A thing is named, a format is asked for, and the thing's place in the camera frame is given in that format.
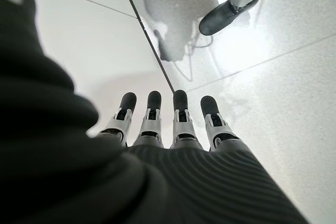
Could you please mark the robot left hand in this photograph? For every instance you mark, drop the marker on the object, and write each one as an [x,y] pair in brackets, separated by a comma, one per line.
[78,176]

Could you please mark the black robot left foot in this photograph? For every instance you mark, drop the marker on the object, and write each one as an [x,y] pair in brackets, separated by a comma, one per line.
[218,19]

